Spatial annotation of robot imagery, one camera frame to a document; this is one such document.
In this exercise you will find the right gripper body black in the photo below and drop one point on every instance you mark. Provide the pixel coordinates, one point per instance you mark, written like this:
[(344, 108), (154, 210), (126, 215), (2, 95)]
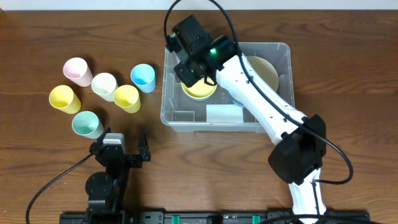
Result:
[(190, 71)]

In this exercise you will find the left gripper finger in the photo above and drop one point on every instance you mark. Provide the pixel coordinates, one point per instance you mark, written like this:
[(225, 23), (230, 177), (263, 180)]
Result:
[(143, 145), (105, 132)]

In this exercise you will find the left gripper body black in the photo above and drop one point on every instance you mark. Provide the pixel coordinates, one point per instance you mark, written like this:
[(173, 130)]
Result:
[(132, 162)]

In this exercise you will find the white small bowl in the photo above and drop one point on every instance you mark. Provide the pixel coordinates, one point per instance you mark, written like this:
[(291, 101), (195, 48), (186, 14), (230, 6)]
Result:
[(200, 91)]

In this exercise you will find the beige large bowl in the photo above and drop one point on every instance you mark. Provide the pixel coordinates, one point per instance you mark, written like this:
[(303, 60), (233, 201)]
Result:
[(265, 70)]

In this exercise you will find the blue cup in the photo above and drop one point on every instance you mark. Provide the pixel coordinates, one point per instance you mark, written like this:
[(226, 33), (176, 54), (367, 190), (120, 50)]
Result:
[(143, 76)]

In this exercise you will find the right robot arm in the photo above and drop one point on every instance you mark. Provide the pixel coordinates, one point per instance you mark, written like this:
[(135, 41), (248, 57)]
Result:
[(298, 152)]

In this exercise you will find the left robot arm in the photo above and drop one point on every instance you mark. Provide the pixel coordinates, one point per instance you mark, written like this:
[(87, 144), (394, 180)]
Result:
[(106, 189)]

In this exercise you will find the clear plastic storage container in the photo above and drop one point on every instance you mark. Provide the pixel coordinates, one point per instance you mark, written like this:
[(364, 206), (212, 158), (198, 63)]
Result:
[(184, 114)]

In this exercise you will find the green cup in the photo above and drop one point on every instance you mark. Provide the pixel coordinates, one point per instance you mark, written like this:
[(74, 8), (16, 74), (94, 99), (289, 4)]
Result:
[(87, 124)]

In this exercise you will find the yellow cup centre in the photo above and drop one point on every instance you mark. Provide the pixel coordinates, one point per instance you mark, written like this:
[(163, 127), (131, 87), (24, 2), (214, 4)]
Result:
[(127, 98)]

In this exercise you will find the yellow cup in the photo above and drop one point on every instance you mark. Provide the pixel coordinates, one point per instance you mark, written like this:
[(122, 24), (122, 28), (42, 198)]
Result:
[(127, 98), (63, 98)]

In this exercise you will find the cream white cup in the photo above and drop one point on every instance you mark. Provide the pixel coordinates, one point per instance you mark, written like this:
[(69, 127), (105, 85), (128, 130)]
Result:
[(104, 85)]

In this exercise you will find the dark blue bowl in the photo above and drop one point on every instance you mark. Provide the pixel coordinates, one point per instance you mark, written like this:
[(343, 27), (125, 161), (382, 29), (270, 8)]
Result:
[(235, 100)]

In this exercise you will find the yellow cup left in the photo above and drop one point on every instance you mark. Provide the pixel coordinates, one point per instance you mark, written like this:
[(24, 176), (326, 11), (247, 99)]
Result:
[(63, 98)]

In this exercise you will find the pink cup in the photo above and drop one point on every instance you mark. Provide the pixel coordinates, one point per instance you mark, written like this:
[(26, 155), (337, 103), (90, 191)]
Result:
[(77, 70)]

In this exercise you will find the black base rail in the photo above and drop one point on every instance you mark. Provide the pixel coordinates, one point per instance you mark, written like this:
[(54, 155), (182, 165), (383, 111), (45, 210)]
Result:
[(177, 218)]

